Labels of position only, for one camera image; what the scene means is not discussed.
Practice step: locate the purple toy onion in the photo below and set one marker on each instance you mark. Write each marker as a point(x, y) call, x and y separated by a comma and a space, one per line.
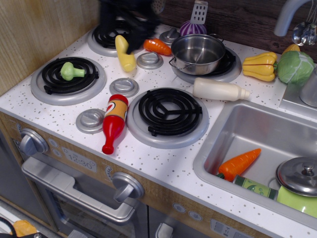
point(188, 28)

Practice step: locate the yellow toy bell pepper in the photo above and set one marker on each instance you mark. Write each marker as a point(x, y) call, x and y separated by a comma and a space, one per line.
point(261, 66)

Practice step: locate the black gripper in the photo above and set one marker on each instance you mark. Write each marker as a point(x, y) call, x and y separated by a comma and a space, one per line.
point(136, 12)

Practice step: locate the green labelled toy can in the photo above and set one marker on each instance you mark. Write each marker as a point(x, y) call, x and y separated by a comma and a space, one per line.
point(256, 187)

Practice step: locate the light green plate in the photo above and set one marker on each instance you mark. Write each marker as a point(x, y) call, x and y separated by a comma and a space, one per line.
point(304, 204)

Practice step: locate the oven dial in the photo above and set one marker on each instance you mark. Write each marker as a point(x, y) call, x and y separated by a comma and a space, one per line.
point(32, 143)
point(126, 187)

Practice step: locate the front left stove burner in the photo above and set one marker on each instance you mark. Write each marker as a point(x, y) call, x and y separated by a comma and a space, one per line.
point(48, 86)

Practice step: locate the silver stovetop knob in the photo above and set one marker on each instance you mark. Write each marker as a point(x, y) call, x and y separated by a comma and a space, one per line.
point(149, 61)
point(168, 37)
point(90, 121)
point(125, 86)

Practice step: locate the silver oven door handle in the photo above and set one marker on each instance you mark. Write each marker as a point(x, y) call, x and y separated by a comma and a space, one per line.
point(63, 184)

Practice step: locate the short orange toy carrot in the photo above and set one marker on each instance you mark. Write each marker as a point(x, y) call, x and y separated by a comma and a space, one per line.
point(157, 46)

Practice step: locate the cream toy bottle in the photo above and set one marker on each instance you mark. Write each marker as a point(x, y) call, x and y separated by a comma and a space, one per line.
point(217, 90)

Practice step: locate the silver stovetop knob middle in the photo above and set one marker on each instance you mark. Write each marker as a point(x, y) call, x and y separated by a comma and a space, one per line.
point(149, 61)

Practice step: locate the silver sink basin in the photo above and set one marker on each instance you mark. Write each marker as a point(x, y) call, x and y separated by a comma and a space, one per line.
point(245, 126)

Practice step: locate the back left stove burner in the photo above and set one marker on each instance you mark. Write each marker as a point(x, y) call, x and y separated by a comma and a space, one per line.
point(104, 43)

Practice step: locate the orange object on floor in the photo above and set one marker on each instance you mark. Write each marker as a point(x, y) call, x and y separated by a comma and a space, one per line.
point(24, 228)

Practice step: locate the silver faucet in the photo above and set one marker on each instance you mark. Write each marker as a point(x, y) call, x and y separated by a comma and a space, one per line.
point(292, 12)

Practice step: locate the yellow toy corn cob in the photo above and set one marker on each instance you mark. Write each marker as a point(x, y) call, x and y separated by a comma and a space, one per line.
point(127, 61)

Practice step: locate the steel pot with handles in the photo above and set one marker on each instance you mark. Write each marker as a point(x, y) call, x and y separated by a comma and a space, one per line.
point(197, 54)

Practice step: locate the red toy ketchup bottle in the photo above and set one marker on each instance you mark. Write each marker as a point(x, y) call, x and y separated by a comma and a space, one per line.
point(114, 121)

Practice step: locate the back right stove burner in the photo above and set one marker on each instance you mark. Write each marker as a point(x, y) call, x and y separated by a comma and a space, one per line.
point(228, 69)

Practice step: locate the right oven dial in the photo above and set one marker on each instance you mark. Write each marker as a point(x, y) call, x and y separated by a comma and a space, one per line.
point(126, 187)

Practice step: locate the left oven dial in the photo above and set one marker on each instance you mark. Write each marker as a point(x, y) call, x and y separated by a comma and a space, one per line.
point(32, 143)

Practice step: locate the silver stovetop knob back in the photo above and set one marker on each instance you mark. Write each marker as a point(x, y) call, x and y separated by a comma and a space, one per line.
point(168, 37)

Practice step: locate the hanging perforated skimmer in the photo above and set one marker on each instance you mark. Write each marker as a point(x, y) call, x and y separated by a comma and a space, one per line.
point(158, 6)

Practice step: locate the hanging slotted spatula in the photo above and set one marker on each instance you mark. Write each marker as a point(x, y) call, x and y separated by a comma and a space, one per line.
point(199, 12)

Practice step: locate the long orange toy carrot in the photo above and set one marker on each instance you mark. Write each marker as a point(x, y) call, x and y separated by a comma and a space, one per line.
point(237, 165)

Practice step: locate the silver stovetop knob lower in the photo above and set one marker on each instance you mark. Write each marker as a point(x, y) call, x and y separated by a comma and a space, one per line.
point(125, 86)

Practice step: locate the hanging metal spoons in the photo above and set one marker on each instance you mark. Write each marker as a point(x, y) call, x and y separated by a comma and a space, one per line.
point(305, 33)

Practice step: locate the steel pot lid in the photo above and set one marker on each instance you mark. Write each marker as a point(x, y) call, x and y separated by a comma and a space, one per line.
point(299, 175)

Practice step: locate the green toy broccoli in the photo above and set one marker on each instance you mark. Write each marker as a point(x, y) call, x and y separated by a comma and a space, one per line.
point(68, 71)

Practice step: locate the front right stove burner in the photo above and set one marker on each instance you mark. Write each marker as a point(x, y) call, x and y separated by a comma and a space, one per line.
point(167, 118)

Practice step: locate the stove burner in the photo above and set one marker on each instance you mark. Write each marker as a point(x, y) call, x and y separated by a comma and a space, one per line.
point(104, 43)
point(228, 69)
point(48, 86)
point(167, 118)

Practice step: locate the silver stovetop knob front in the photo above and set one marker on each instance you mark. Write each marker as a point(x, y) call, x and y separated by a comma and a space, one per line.
point(90, 121)

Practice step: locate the green toy cabbage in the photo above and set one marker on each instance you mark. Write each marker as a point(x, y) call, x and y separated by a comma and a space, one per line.
point(295, 68)

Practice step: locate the small yellow toy vegetable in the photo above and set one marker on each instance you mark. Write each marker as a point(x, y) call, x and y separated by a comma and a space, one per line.
point(292, 47)

